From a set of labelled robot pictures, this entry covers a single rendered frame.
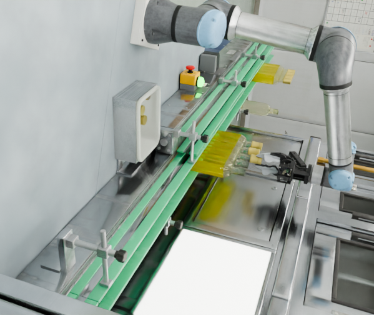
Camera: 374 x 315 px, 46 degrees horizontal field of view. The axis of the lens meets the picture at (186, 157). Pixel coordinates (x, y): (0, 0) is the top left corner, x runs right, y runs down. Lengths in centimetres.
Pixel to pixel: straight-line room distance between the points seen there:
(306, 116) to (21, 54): 714
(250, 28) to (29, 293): 105
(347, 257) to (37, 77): 116
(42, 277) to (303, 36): 104
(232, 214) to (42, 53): 92
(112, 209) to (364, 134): 693
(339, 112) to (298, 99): 640
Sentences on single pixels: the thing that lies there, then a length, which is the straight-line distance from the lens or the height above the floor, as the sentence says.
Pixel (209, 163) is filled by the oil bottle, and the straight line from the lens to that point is 164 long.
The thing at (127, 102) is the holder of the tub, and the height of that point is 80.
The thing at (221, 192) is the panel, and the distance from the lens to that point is 174.
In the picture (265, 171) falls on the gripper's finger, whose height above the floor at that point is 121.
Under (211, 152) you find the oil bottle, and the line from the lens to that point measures 170.
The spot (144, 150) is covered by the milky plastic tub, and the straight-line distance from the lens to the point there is 149.
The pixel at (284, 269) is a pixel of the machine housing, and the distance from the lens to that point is 146.
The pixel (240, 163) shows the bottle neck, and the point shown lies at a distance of 169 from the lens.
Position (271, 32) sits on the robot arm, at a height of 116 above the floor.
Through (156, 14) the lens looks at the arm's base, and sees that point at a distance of 142.
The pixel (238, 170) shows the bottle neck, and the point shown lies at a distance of 164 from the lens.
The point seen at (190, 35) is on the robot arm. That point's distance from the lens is 140.
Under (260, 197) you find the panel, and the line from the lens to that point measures 175.
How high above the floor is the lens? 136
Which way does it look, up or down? 16 degrees down
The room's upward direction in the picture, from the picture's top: 102 degrees clockwise
